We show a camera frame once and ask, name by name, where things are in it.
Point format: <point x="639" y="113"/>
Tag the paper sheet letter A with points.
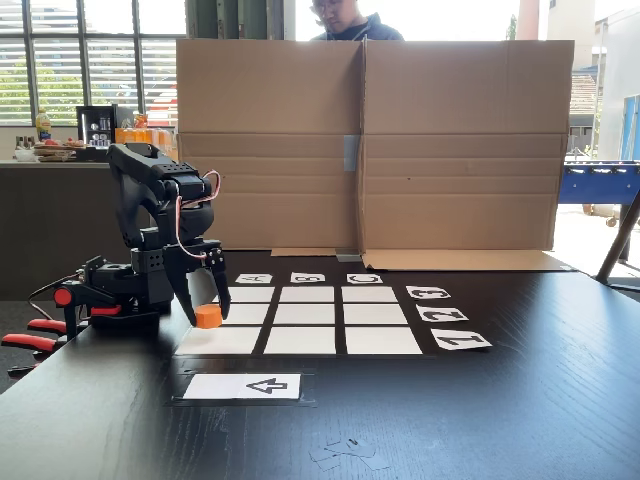
<point x="254" y="278"/>

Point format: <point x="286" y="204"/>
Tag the white arrow paper sheet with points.
<point x="215" y="387"/>

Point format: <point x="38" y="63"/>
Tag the grey tape strip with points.
<point x="351" y="152"/>

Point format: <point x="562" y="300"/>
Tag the orange juice cartons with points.
<point x="150" y="135"/>

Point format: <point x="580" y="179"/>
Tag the round orange token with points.
<point x="208" y="317"/>

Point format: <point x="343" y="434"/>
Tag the paper sheet number 3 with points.
<point x="428" y="293"/>

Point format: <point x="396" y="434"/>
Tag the grey metal table leg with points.
<point x="617" y="240"/>

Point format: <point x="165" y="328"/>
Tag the yellow drink bottle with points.
<point x="43" y="125"/>

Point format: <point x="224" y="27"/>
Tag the paper sheet number 1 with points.
<point x="460" y="340"/>

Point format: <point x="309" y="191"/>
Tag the white nine-square grid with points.
<point x="300" y="340"/>

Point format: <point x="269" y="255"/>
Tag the dark grey counter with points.
<point x="30" y="225"/>

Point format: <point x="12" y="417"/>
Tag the blue foosball table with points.
<point x="600" y="182"/>

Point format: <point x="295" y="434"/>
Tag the paper sheet letter B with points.
<point x="307" y="278"/>

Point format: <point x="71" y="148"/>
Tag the red black base clamp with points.
<point x="62" y="296"/>

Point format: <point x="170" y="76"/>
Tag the clear tape scraps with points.
<point x="350" y="450"/>

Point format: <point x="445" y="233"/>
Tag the black glass-door mini fridge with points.
<point x="95" y="125"/>

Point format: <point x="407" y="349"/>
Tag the person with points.
<point x="360" y="27"/>

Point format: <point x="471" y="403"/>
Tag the paper sheet number 2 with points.
<point x="442" y="314"/>

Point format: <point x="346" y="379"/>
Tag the wooden board with food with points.
<point x="52" y="150"/>

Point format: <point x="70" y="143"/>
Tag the large brown cardboard box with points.
<point x="450" y="100"/>

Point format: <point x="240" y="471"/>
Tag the orange snack bag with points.
<point x="140" y="121"/>

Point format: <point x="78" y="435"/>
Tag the paper sheet letter C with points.
<point x="364" y="279"/>

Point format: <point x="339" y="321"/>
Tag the grey tape patch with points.
<point x="348" y="257"/>

